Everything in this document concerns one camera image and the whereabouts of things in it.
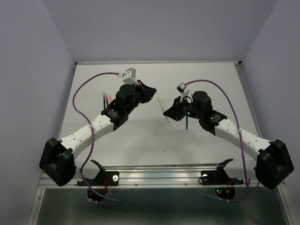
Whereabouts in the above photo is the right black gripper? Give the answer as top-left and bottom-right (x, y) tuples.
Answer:
(163, 96), (202, 121)

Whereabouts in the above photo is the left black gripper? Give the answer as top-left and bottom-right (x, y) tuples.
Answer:
(126, 80), (156, 114)

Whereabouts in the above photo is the yellow pen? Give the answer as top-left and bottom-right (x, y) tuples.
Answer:
(156, 95), (170, 123)

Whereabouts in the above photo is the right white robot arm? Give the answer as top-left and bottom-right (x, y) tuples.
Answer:
(163, 91), (294, 189)

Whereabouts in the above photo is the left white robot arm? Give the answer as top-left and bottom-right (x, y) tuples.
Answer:
(39, 81), (157, 187)

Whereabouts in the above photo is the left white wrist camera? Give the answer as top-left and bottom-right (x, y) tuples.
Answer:
(118, 67), (139, 86)

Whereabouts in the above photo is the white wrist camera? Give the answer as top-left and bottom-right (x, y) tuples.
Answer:
(118, 67), (139, 86)
(176, 82), (190, 101)

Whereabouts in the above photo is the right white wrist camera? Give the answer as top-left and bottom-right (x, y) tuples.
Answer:
(176, 82), (190, 101)

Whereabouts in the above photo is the aluminium mounting rail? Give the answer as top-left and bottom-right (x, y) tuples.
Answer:
(63, 162), (246, 189)

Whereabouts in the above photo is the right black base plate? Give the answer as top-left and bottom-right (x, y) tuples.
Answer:
(198, 170), (244, 185)

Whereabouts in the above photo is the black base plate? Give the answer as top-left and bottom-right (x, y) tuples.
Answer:
(85, 171), (120, 187)
(198, 170), (244, 185)

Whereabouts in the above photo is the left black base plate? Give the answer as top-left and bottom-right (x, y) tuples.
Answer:
(85, 171), (120, 187)

